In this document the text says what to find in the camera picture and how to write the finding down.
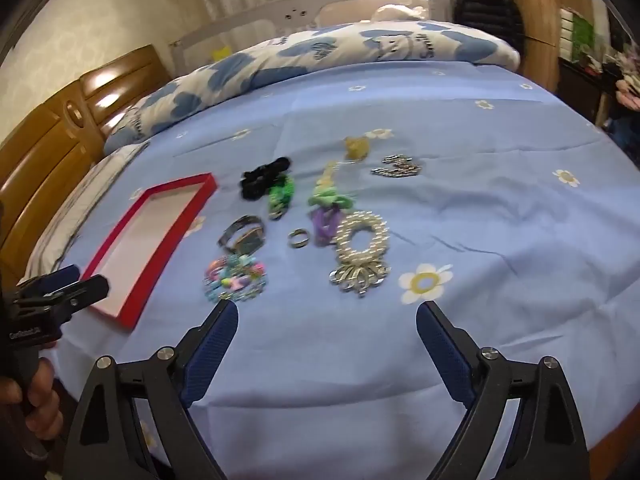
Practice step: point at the blue floral bed sheet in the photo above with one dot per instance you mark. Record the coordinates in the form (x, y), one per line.
(500, 200)

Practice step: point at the blue heart print duvet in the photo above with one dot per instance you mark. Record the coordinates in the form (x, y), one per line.
(300, 50)

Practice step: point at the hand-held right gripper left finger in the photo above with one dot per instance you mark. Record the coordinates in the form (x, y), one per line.
(215, 350)

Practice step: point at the wooden headboard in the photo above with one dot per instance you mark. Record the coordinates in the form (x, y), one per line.
(50, 130)

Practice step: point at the wooden wardrobe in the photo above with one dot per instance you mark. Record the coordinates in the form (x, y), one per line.
(530, 5)

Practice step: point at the red shallow box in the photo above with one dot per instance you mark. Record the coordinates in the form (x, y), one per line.
(145, 240)

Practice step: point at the black silver hair clip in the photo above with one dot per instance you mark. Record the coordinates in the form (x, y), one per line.
(397, 167)

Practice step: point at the metal band wristwatch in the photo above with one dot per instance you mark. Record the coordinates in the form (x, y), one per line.
(250, 242)

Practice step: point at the yellow clear hair comb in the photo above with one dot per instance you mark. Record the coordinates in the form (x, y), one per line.
(357, 147)

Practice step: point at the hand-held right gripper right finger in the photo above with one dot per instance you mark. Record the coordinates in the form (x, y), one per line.
(445, 355)

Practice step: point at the green boxes on shelf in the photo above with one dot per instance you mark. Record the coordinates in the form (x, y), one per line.
(580, 35)

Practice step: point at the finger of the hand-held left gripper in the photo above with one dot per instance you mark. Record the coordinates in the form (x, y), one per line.
(80, 292)
(62, 276)

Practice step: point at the dark cluttered shelf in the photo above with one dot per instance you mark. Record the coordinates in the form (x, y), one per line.
(580, 85)

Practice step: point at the black backpack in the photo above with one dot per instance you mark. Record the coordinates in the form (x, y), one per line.
(487, 10)

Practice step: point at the person's left hand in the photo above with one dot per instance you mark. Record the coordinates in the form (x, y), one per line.
(42, 400)

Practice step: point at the pink doll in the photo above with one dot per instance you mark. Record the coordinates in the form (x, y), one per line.
(629, 92)

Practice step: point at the black scrunchie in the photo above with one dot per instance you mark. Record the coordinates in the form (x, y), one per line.
(257, 180)

